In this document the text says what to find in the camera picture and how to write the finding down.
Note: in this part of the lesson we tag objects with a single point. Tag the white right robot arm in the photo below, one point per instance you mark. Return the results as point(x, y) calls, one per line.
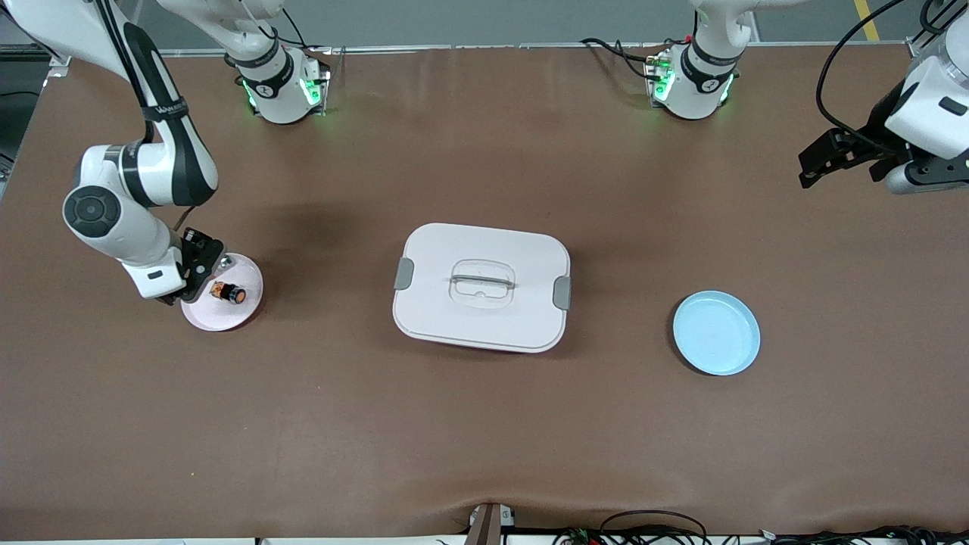
point(113, 219)

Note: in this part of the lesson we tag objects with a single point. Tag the pink round plate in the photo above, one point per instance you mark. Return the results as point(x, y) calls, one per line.
point(227, 316)

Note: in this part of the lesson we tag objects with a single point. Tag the light blue round plate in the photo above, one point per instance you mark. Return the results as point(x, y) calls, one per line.
point(715, 333)

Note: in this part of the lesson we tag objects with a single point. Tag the orange push-button switch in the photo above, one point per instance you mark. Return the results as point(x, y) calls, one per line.
point(227, 293)

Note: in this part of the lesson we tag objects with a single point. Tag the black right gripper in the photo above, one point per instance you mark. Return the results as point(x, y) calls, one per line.
point(195, 244)

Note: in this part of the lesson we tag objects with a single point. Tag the white lidded container grey clips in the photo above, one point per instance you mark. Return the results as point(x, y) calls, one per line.
point(484, 318)

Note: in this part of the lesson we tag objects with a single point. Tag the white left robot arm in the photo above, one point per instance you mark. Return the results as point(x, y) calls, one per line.
point(700, 83)

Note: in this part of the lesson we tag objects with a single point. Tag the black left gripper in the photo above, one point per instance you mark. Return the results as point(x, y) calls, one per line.
point(878, 135)

